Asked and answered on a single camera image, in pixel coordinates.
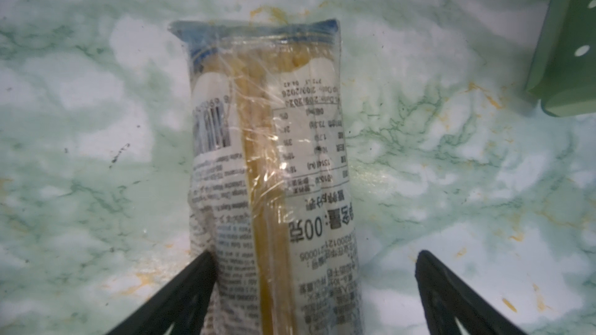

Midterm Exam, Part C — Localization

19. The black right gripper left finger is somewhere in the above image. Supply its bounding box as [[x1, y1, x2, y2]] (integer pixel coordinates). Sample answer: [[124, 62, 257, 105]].
[[108, 251, 217, 335]]

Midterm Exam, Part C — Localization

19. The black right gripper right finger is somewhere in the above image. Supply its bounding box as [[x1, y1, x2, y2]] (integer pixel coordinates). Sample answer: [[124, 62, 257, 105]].
[[415, 250, 526, 335]]

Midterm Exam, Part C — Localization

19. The green wooden shelf unit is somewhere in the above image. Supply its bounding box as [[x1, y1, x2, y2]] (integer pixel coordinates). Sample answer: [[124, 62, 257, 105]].
[[526, 0, 595, 117]]

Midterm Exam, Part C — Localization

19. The clear blue spaghetti package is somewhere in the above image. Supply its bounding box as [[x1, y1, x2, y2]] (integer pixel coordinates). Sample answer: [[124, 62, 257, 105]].
[[169, 20, 364, 334]]

